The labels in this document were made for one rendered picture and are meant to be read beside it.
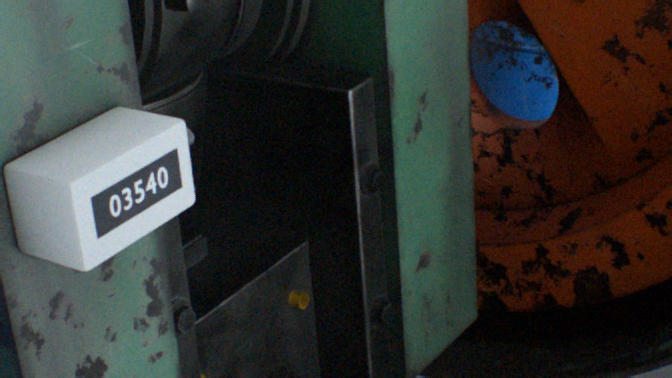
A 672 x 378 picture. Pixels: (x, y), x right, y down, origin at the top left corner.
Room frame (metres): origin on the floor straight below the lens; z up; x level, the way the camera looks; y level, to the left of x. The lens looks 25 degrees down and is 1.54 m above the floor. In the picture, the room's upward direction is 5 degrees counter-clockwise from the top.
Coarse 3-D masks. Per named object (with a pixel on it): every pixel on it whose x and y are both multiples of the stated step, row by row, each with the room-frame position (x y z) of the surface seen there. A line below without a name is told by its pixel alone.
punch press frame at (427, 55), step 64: (0, 0) 0.49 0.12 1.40; (64, 0) 0.51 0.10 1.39; (320, 0) 0.73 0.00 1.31; (384, 0) 0.70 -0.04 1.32; (448, 0) 0.76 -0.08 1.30; (0, 64) 0.48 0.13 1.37; (64, 64) 0.51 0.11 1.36; (128, 64) 0.54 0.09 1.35; (256, 64) 0.74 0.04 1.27; (320, 64) 0.73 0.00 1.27; (384, 64) 0.70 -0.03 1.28; (448, 64) 0.76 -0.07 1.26; (0, 128) 0.48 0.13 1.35; (64, 128) 0.50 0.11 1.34; (384, 128) 0.71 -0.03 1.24; (448, 128) 0.76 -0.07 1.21; (0, 192) 0.47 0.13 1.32; (384, 192) 0.71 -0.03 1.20; (448, 192) 0.75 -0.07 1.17; (0, 256) 0.47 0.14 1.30; (128, 256) 0.52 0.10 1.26; (448, 256) 0.75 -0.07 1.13; (0, 320) 0.47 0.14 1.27; (64, 320) 0.49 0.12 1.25; (128, 320) 0.52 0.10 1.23; (448, 320) 0.75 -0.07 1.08
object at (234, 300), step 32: (192, 224) 0.71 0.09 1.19; (224, 224) 0.74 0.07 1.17; (256, 224) 0.73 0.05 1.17; (192, 256) 0.68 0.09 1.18; (224, 256) 0.69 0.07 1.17; (256, 256) 0.69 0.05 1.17; (288, 256) 0.69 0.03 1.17; (192, 288) 0.66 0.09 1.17; (224, 288) 0.65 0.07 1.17; (256, 288) 0.66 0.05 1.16; (288, 288) 0.69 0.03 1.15; (224, 320) 0.64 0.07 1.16; (256, 320) 0.66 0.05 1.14; (288, 320) 0.68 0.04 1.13; (224, 352) 0.63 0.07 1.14; (256, 352) 0.66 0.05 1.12; (288, 352) 0.68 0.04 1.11
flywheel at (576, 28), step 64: (512, 0) 0.95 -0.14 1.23; (576, 0) 0.92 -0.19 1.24; (640, 0) 0.89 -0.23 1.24; (576, 64) 0.92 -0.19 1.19; (640, 64) 0.89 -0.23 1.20; (512, 128) 0.97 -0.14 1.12; (576, 128) 0.92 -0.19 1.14; (640, 128) 0.89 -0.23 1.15; (512, 192) 0.95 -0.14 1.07; (576, 192) 0.92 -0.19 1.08; (640, 192) 0.86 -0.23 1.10; (512, 256) 0.91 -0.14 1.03; (576, 256) 0.88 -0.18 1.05; (640, 256) 0.85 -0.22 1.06
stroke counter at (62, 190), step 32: (96, 128) 0.50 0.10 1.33; (128, 128) 0.50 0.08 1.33; (160, 128) 0.50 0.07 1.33; (32, 160) 0.47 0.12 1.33; (64, 160) 0.47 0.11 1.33; (96, 160) 0.47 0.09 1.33; (128, 160) 0.47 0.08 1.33; (160, 160) 0.49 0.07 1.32; (32, 192) 0.46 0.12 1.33; (64, 192) 0.45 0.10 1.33; (96, 192) 0.46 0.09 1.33; (160, 192) 0.49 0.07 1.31; (192, 192) 0.50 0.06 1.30; (32, 224) 0.46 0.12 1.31; (64, 224) 0.45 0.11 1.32; (96, 224) 0.46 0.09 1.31; (128, 224) 0.47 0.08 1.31; (160, 224) 0.49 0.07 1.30; (64, 256) 0.46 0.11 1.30; (96, 256) 0.45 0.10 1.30
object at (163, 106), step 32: (128, 0) 0.63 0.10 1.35; (160, 0) 0.62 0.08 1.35; (192, 0) 0.62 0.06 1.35; (224, 0) 0.67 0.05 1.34; (160, 32) 0.62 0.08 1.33; (192, 32) 0.65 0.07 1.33; (224, 32) 0.68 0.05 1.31; (160, 64) 0.63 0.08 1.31; (192, 64) 0.67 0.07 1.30; (160, 96) 0.66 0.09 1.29; (192, 96) 0.67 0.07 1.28; (192, 128) 0.67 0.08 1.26; (192, 160) 0.68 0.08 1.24
